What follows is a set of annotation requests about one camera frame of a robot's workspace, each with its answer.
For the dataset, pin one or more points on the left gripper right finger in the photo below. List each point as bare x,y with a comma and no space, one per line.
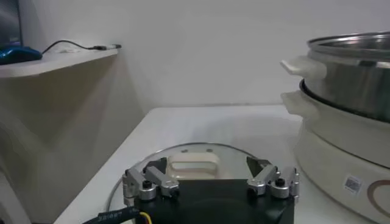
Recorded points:
263,179

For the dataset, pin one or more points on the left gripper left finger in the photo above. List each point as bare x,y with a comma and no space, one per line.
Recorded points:
161,181

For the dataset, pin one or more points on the round glass pot lid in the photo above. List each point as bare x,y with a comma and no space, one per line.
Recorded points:
195,165

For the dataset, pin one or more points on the perforated steel steamer basket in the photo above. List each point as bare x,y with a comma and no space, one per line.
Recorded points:
350,85

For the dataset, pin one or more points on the white electric cooker base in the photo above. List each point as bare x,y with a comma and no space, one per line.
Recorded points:
335,152

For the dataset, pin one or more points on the white side table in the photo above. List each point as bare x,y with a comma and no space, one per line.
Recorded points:
61,61

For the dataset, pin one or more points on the blue computer mouse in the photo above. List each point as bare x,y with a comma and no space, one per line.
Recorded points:
18,54

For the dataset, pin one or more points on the dark computer monitor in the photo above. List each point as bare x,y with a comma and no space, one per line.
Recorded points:
9,21

